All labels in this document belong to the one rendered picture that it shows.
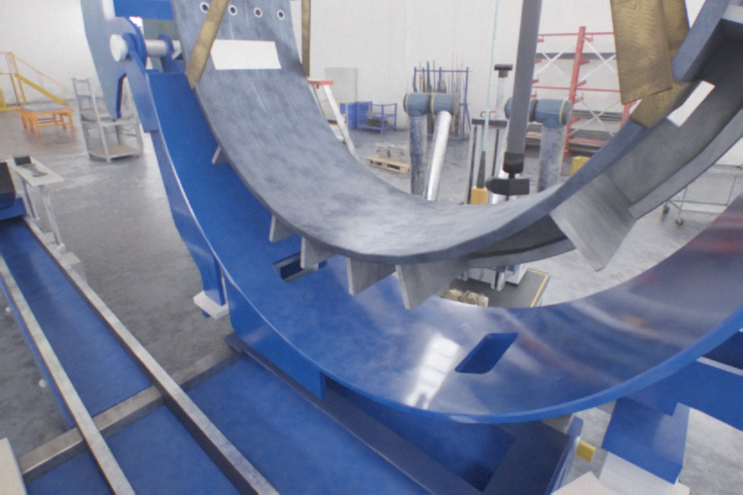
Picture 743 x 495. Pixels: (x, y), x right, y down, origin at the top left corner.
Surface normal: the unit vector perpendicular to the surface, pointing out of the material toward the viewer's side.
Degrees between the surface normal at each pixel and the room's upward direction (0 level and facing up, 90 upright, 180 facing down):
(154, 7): 92
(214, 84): 65
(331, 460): 0
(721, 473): 0
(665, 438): 0
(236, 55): 75
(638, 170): 90
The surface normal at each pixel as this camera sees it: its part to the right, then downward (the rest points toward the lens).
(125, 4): 0.76, 0.27
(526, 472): 0.00, -0.93
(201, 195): 0.62, -0.34
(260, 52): 0.72, -0.01
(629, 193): -0.67, 0.26
